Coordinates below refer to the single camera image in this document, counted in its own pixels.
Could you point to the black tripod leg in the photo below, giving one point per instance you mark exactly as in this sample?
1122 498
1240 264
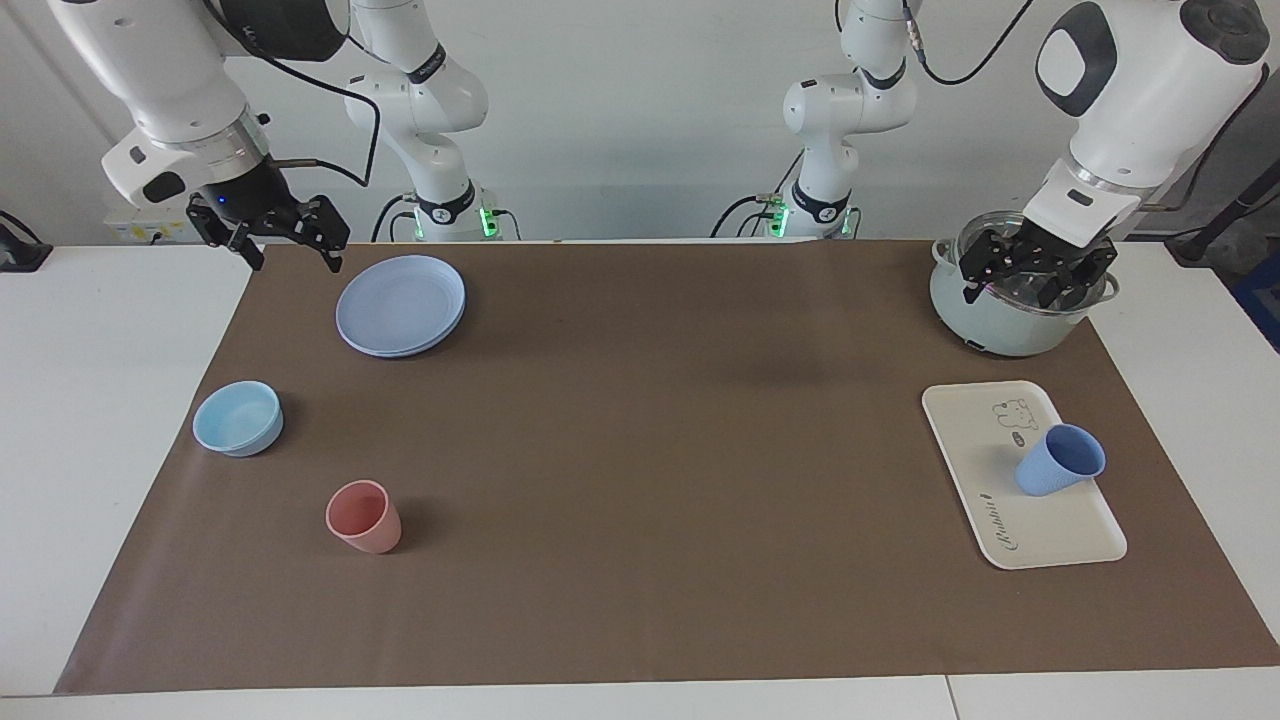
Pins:
1230 210

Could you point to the pink ribbed cup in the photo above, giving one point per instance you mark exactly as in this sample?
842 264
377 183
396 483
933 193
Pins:
368 525

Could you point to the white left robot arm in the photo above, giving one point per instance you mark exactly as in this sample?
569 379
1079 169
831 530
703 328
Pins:
1130 100

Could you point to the periwinkle blue plate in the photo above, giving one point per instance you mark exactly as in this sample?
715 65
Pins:
400 305

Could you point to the white power strip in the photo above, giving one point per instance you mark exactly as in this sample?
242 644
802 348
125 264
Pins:
150 230

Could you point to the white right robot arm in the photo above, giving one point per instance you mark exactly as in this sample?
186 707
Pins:
150 60

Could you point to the blue crate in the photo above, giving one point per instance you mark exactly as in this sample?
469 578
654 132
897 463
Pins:
1262 300

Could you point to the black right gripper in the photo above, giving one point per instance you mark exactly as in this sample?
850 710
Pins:
250 205

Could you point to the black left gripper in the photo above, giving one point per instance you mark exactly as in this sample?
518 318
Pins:
1050 250

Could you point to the cream rabbit print tray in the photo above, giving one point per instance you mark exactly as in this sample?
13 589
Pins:
1040 530

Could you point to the light blue bowl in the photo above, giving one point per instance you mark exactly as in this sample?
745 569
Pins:
238 420

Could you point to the pale green pot glass lid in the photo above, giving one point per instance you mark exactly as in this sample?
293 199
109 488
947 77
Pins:
1000 325

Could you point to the brown paper table mat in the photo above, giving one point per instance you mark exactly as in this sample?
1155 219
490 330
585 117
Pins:
640 450

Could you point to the periwinkle blue ribbed cup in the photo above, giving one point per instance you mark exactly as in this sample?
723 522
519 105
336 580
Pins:
1050 470

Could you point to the black clamp stand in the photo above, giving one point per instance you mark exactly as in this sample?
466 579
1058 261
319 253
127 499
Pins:
20 250

